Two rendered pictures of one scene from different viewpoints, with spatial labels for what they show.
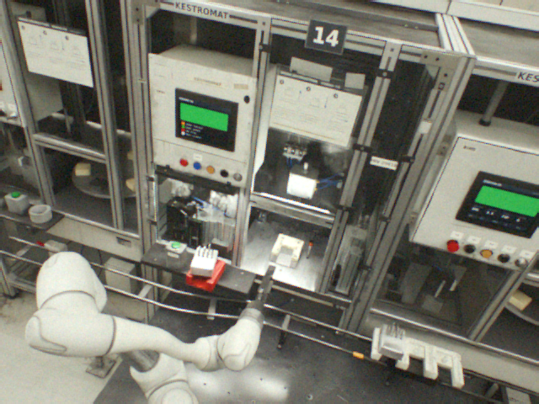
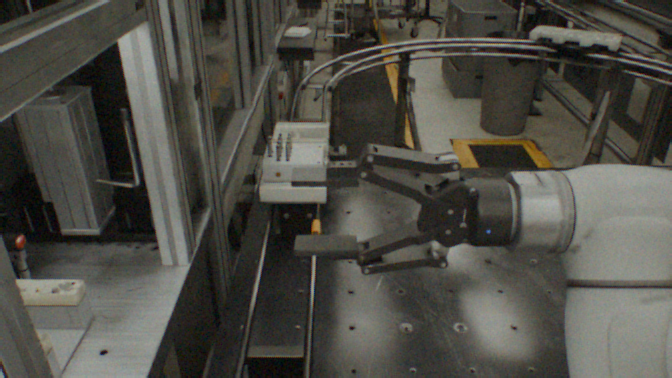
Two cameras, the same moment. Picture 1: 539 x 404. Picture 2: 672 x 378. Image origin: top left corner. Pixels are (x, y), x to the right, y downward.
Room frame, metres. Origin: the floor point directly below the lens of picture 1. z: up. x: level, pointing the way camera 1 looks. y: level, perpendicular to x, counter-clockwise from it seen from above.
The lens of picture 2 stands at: (1.23, 0.44, 1.43)
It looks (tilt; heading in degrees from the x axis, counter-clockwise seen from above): 29 degrees down; 259
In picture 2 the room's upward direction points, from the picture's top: straight up
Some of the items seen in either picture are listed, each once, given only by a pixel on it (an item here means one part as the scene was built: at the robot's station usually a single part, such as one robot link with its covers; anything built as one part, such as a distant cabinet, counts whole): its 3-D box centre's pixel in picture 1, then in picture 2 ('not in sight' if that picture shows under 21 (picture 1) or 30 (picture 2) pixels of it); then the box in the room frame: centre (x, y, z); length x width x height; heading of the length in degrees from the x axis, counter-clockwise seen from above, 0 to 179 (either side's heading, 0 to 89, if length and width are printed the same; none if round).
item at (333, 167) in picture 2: not in sight; (350, 161); (1.12, -0.04, 1.19); 0.05 x 0.01 x 0.03; 169
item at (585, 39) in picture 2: not in sight; (573, 43); (-0.27, -1.69, 0.84); 0.37 x 0.14 x 0.10; 137
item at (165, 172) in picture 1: (196, 178); not in sight; (1.42, 0.32, 1.37); 0.36 x 0.04 x 0.04; 79
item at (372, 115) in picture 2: not in sight; (362, 57); (-0.02, -4.58, 0.01); 5.85 x 0.59 x 0.01; 79
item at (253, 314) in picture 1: (251, 321); (529, 212); (0.93, 0.00, 1.12); 0.09 x 0.06 x 0.09; 79
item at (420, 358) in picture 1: (413, 359); (298, 166); (1.10, -0.72, 0.84); 0.36 x 0.14 x 0.10; 79
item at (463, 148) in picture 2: not in sight; (512, 174); (-0.28, -2.01, 0.01); 1.00 x 0.55 x 0.01; 79
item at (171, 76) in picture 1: (211, 115); not in sight; (1.56, 0.29, 1.60); 0.42 x 0.29 x 0.46; 79
